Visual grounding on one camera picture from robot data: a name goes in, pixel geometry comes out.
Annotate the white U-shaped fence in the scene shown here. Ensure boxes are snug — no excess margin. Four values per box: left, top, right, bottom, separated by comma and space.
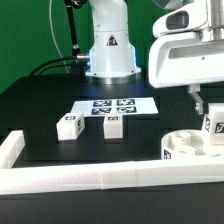
0, 130, 224, 195

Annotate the white round stool seat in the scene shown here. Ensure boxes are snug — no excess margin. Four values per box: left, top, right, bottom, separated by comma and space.
161, 129, 224, 160

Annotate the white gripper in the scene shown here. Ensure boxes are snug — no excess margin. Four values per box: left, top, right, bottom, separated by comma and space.
148, 0, 224, 115

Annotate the white marker tag sheet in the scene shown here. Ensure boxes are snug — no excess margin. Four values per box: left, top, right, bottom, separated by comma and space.
71, 97, 158, 117

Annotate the white cable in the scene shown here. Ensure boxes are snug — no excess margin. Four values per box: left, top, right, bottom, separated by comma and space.
48, 0, 71, 74

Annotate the black cable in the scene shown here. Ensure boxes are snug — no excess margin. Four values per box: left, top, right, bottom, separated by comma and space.
38, 62, 88, 76
28, 55, 90, 76

